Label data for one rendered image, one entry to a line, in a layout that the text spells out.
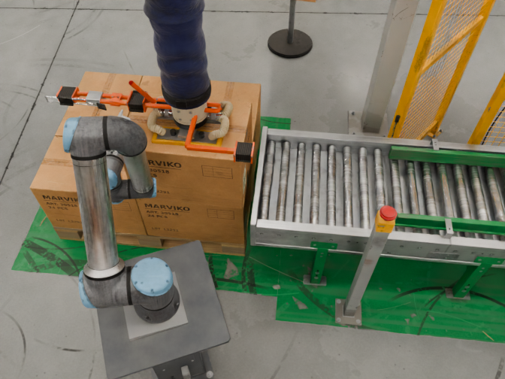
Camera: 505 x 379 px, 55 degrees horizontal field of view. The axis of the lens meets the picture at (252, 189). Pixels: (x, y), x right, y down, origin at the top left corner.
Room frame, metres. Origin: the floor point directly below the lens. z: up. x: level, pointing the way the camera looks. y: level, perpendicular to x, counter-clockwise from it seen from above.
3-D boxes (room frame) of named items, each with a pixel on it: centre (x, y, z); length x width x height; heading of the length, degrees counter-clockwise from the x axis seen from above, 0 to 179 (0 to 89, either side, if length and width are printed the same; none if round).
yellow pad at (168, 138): (1.60, 0.31, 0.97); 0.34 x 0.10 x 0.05; 83
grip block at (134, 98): (1.72, 0.55, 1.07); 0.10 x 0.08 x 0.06; 173
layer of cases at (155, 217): (2.03, 0.59, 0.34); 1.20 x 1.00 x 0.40; 84
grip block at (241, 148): (1.40, 0.04, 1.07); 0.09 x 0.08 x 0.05; 173
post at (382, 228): (1.11, -0.56, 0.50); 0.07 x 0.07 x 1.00; 84
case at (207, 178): (1.70, 0.33, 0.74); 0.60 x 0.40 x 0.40; 82
